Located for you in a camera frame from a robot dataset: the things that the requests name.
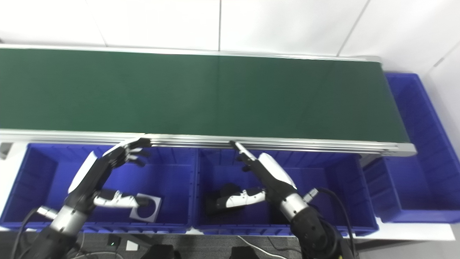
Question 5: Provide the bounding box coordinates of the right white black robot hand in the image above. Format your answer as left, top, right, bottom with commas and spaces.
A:
216, 141, 298, 213

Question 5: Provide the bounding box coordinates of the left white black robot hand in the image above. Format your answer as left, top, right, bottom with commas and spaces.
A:
66, 138, 152, 216

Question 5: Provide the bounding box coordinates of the blue plastic bin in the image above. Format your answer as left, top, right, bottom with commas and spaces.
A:
0, 143, 198, 234
192, 147, 380, 237
363, 73, 460, 223

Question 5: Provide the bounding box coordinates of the green conveyor belt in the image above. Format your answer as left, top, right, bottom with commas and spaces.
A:
0, 48, 410, 144
0, 44, 417, 157

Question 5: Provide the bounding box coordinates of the grey square plate with hole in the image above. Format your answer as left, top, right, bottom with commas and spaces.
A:
129, 194, 162, 223

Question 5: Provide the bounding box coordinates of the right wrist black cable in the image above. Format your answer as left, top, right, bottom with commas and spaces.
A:
304, 187, 357, 259

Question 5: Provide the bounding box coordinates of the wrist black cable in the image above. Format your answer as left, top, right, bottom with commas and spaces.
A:
304, 187, 357, 259
9, 206, 59, 259

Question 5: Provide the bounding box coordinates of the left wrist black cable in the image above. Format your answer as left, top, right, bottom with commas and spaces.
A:
9, 206, 59, 259

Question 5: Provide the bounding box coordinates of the thin white cable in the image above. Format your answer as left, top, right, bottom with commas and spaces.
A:
237, 236, 288, 259

